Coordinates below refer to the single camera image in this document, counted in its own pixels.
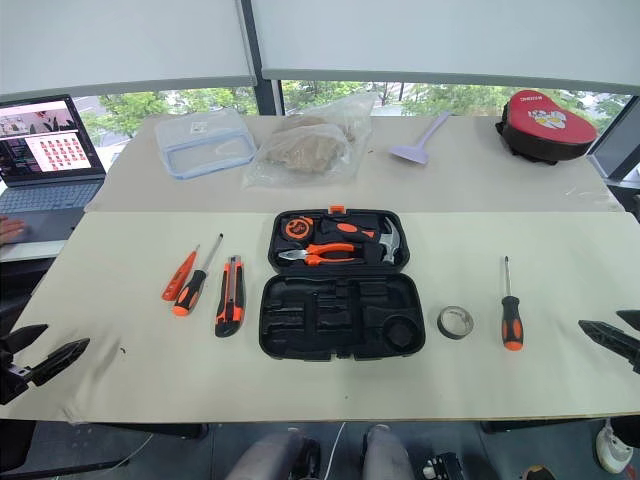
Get orange black tape measure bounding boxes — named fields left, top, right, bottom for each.
left=282, top=215, right=315, bottom=242

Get person's bare hand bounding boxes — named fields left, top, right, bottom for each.
left=0, top=215, right=27, bottom=247

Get clear bag with brown contents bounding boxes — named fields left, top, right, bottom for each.
left=241, top=92, right=377, bottom=190

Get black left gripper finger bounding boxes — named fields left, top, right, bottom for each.
left=30, top=337, right=91, bottom=388
left=8, top=324, right=49, bottom=354

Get white rounded floor object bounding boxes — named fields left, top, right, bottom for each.
left=594, top=418, right=632, bottom=475

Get dark monitor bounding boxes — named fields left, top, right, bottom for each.
left=588, top=97, right=640, bottom=184

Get orange handled pliers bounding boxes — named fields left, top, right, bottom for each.
left=278, top=242, right=357, bottom=267

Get grey rounded shape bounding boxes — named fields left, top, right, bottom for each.
left=233, top=428, right=321, bottom=480
left=361, top=424, right=416, bottom=480

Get claw hammer with black grip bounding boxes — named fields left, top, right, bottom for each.
left=319, top=215, right=403, bottom=265

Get white side desk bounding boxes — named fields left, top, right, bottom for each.
left=0, top=238, right=70, bottom=264

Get black tool case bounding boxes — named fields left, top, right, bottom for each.
left=258, top=204, right=427, bottom=363

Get dark window frame post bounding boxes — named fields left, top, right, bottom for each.
left=234, top=0, right=287, bottom=117

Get red heart-shaped case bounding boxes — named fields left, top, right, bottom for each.
left=495, top=88, right=599, bottom=167

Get flathead screwdriver black orange handle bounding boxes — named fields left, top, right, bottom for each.
left=171, top=232, right=224, bottom=318

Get Phillips screwdriver black orange handle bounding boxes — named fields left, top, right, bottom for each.
left=501, top=255, right=525, bottom=351

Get orange black utility knife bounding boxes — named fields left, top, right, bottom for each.
left=214, top=254, right=247, bottom=338

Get clear blue-rimmed plastic container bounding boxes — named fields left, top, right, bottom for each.
left=153, top=107, right=258, bottom=181

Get orange voltage tester screwdriver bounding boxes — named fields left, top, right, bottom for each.
left=160, top=244, right=201, bottom=302

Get lavender plastic scraper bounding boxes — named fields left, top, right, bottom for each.
left=389, top=110, right=452, bottom=168

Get thin white cable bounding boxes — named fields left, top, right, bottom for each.
left=327, top=421, right=348, bottom=474

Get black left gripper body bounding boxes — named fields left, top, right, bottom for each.
left=0, top=335, right=37, bottom=406

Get open grey laptop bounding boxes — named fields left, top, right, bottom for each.
left=0, top=93, right=108, bottom=246

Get white roller blind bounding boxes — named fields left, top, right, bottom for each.
left=0, top=0, right=258, bottom=96
left=249, top=0, right=640, bottom=96

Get black floor device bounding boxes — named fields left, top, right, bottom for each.
left=421, top=451, right=466, bottom=480

